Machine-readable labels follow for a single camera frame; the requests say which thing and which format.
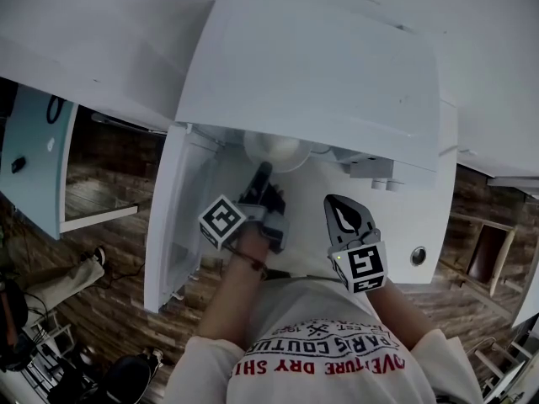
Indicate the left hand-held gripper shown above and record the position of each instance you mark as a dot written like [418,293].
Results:
[221,221]

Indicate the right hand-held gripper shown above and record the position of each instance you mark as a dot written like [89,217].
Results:
[364,265]

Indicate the person's right forearm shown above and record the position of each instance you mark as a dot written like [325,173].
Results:
[404,314]

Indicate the person's left forearm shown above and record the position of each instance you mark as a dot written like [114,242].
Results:
[236,286]

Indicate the white table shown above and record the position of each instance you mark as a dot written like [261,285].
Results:
[438,225]

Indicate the white printed t-shirt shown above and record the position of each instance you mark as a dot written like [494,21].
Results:
[320,352]

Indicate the wooden chair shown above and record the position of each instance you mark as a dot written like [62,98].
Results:
[488,253]

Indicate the white desk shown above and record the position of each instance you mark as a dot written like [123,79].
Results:
[505,171]

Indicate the white shelf board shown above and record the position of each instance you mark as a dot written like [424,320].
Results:
[99,217]

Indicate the light blue cabinet panel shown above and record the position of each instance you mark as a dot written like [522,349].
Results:
[33,150]

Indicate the black round stool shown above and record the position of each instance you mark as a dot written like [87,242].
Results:
[126,379]

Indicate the small black device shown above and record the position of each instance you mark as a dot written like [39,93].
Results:
[18,163]

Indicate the metal rail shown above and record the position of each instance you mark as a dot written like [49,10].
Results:
[126,123]

